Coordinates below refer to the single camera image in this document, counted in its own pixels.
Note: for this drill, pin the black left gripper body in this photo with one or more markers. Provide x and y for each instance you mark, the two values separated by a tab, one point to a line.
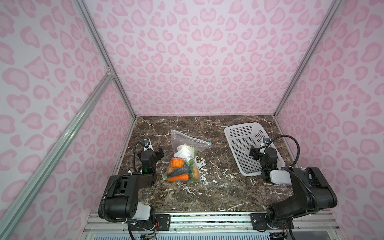
156	156

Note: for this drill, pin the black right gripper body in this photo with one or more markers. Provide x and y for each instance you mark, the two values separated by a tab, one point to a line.
257	156

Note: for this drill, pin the dark toy eggplant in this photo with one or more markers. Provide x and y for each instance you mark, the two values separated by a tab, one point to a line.
180	171

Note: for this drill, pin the clear zip top bag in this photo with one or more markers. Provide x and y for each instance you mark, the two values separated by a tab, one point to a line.
177	139

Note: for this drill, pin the orange toy carrot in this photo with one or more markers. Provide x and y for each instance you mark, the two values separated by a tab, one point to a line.
184	177

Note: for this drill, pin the green toy lettuce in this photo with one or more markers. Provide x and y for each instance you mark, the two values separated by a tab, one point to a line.
186	152

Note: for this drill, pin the brown toy bread roll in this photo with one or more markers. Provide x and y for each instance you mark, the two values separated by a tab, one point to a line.
196	173

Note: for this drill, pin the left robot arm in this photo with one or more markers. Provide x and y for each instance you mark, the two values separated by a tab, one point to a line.
120	200

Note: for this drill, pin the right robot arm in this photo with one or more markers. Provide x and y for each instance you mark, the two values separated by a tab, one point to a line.
311	193

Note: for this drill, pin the white perforated plastic basket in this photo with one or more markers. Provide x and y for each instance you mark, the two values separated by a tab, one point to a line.
241	139

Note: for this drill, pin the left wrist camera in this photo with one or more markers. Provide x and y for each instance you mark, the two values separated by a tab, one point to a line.
146	145

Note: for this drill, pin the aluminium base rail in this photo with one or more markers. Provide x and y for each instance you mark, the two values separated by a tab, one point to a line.
241	226

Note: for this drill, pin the aluminium diagonal wall bar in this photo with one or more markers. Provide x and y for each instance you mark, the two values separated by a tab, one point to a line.
20	205

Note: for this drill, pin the aluminium corner post left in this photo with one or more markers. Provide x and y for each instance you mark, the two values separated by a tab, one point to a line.
100	46

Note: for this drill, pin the aluminium corner post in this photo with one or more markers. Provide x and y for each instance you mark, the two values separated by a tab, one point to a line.
315	42
100	46

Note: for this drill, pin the aluminium corner post right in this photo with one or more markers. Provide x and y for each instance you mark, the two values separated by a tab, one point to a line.
315	42

